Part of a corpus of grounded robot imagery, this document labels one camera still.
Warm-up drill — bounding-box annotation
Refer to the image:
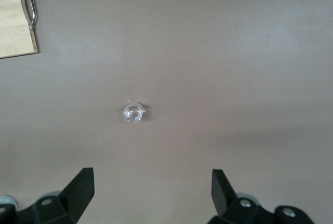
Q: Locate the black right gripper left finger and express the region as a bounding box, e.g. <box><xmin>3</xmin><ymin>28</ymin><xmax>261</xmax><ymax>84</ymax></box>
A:
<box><xmin>0</xmin><ymin>167</ymin><xmax>95</xmax><ymax>224</ymax></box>

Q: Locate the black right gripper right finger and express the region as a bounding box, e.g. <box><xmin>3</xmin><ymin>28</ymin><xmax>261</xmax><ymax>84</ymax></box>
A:
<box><xmin>209</xmin><ymin>169</ymin><xmax>315</xmax><ymax>224</ymax></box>

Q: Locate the brown table cover sheet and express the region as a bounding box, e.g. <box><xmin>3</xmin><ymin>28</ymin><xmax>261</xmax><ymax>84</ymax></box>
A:
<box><xmin>0</xmin><ymin>0</ymin><xmax>333</xmax><ymax>224</ymax></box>

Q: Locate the metal cutting board handle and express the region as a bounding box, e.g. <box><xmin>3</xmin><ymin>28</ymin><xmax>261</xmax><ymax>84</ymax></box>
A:
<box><xmin>18</xmin><ymin>0</ymin><xmax>37</xmax><ymax>30</ymax></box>

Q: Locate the clear glass measuring cup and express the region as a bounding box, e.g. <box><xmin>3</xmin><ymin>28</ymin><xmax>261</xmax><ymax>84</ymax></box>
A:
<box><xmin>122</xmin><ymin>102</ymin><xmax>146</xmax><ymax>124</ymax></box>

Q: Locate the wooden cutting board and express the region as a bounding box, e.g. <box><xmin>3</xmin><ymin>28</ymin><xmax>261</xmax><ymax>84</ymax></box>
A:
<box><xmin>0</xmin><ymin>0</ymin><xmax>39</xmax><ymax>59</ymax></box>

